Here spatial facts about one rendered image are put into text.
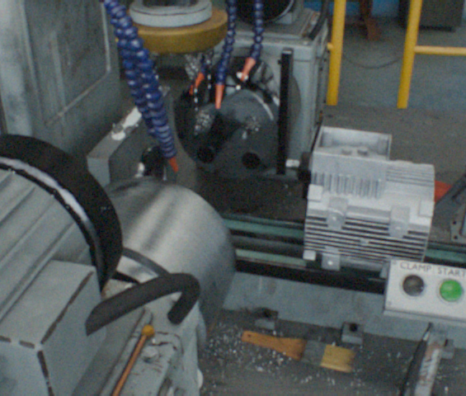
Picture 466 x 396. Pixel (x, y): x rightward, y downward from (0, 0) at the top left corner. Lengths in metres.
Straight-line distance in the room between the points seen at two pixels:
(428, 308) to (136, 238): 0.40
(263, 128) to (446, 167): 0.65
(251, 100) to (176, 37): 0.36
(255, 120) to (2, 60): 0.53
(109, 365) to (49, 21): 0.62
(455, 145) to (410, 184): 0.86
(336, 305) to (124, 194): 0.47
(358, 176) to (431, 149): 0.84
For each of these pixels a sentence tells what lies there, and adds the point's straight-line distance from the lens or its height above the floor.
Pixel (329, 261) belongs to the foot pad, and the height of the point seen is 0.97.
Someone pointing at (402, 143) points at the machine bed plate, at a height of 0.80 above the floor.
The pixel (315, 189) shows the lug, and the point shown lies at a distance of 1.00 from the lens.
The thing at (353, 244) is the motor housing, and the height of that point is 1.01.
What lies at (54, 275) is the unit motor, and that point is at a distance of 0.47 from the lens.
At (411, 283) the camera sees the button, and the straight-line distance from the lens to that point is 0.86.
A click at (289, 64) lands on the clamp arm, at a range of 1.11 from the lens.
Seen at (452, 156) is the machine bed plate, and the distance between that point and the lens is 1.81.
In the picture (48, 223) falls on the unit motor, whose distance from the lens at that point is 0.51.
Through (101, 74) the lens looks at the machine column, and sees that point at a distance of 1.22.
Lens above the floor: 1.60
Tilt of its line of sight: 32 degrees down
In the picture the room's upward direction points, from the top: straight up
